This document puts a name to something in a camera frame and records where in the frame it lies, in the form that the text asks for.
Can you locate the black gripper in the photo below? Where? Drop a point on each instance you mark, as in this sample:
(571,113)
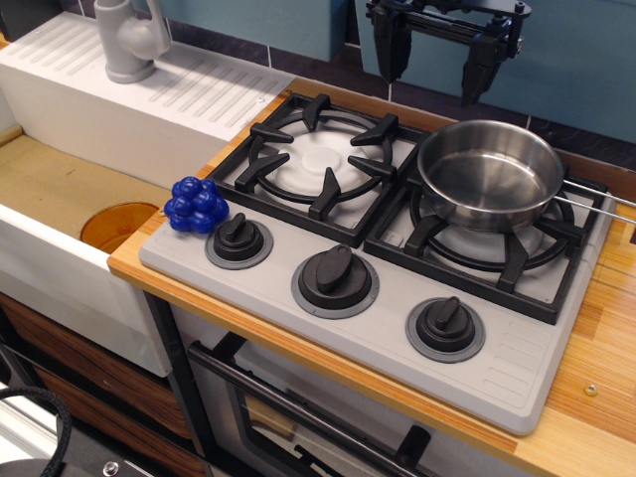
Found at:
(487,26)

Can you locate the stainless steel pan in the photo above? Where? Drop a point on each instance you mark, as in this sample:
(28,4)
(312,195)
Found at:
(495,177)

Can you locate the blue toy blueberry cluster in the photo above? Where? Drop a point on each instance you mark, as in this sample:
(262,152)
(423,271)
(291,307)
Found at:
(196,206)

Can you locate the grey toy stove top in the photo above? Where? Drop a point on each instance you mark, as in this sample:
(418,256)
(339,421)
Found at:
(506,383)

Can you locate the black middle stove knob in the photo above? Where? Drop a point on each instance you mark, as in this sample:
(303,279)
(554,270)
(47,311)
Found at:
(335,284)

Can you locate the black stove knob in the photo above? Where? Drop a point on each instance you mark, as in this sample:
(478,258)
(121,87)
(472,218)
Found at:
(445,330)
(335,284)
(239,243)

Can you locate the black left stove knob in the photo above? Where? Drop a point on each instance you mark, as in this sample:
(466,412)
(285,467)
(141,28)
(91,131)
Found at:
(239,243)

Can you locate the black right stove knob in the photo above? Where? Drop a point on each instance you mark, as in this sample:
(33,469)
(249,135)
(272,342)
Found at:
(445,330)

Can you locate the black left burner grate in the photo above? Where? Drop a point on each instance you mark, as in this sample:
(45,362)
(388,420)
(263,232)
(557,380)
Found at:
(313,170)

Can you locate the black burner grate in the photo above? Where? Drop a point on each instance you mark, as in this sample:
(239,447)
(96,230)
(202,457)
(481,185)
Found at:
(313,170)
(540,271)

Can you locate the black right burner grate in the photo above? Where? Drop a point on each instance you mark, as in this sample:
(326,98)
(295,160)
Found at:
(540,271)

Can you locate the grey toy faucet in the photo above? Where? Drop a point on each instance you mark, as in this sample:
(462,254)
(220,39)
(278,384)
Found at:
(130,45)

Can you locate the white toy sink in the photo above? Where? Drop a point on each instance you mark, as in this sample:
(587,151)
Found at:
(74,142)

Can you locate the orange plastic bowl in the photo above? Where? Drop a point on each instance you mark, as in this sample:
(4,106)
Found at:
(111,227)

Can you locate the wooden drawer cabinet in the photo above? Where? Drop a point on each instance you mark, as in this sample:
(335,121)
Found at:
(130,407)

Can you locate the oven door with black handle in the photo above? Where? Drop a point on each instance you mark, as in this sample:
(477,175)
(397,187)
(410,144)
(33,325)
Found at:
(305,425)

